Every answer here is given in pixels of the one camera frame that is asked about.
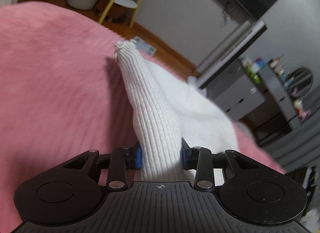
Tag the grey vanity desk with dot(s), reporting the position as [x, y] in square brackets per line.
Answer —
[276, 88]

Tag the grey drawer cabinet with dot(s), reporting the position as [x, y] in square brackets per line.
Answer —
[234, 92]

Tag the white tower fan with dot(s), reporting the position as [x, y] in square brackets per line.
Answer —
[238, 47]

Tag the round vanity mirror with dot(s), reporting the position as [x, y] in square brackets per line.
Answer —
[301, 82]

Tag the white ribbed knit sweater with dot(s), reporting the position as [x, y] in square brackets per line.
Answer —
[166, 111]

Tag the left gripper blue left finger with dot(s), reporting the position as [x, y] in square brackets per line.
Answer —
[126, 158]

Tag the pink corduroy bedspread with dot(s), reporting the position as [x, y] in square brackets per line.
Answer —
[62, 93]

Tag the blue white box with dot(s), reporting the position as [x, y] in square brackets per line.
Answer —
[258, 64]

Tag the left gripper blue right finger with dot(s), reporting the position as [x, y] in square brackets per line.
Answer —
[195, 157]

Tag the white floor scale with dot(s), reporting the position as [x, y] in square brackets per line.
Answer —
[144, 46]

